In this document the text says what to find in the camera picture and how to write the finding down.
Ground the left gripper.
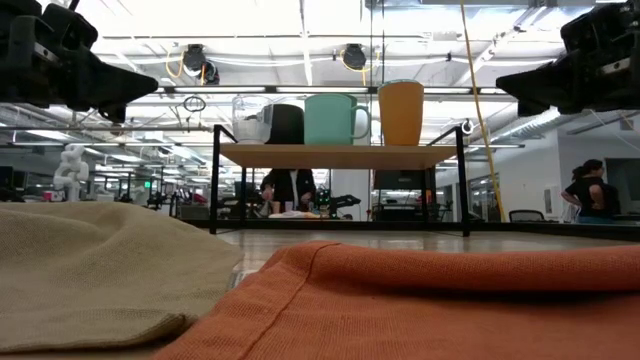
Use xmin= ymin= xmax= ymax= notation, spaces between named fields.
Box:
xmin=0 ymin=0 xmax=160 ymax=125

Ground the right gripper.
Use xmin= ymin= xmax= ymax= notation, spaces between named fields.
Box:
xmin=495 ymin=0 xmax=640 ymax=118

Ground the orange plastic cup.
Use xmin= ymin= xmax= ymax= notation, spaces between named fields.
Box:
xmin=377 ymin=79 xmax=425 ymax=147

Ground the clear plastic mug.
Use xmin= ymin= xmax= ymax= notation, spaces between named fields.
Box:
xmin=231 ymin=94 xmax=275 ymax=145

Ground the black mug with yellow inside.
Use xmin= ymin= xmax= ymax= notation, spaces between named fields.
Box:
xmin=267 ymin=103 xmax=306 ymax=145

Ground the light blue mug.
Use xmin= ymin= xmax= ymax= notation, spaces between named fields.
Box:
xmin=303 ymin=93 xmax=372 ymax=147

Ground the wooden shelf with black legs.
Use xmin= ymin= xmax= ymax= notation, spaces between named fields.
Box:
xmin=208 ymin=123 xmax=474 ymax=237

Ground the white robot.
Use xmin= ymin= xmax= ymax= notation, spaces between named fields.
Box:
xmin=52 ymin=143 xmax=91 ymax=202

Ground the person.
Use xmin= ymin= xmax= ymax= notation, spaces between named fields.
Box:
xmin=560 ymin=158 xmax=621 ymax=225
xmin=259 ymin=168 xmax=317 ymax=217

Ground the overhead light bar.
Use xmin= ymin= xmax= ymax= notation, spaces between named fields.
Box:
xmin=154 ymin=84 xmax=501 ymax=97

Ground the black office chair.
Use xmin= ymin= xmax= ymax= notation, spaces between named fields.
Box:
xmin=508 ymin=208 xmax=546 ymax=223

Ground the beige cloth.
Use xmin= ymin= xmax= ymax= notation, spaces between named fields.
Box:
xmin=0 ymin=201 xmax=246 ymax=354

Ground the white fabric tag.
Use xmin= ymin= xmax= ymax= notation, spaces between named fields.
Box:
xmin=229 ymin=268 xmax=259 ymax=290

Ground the orange cloth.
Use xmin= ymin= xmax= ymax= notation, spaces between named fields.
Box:
xmin=152 ymin=240 xmax=640 ymax=360

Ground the yellow hanging cable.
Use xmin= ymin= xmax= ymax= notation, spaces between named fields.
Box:
xmin=458 ymin=0 xmax=507 ymax=223

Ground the hanging black cable ring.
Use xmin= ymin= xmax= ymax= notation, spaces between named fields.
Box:
xmin=182 ymin=94 xmax=207 ymax=114

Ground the black ceiling cable reel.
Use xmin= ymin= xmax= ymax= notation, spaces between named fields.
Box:
xmin=341 ymin=43 xmax=369 ymax=71
xmin=180 ymin=43 xmax=221 ymax=85

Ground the black metal table frame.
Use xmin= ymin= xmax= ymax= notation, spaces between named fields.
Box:
xmin=179 ymin=217 xmax=640 ymax=242

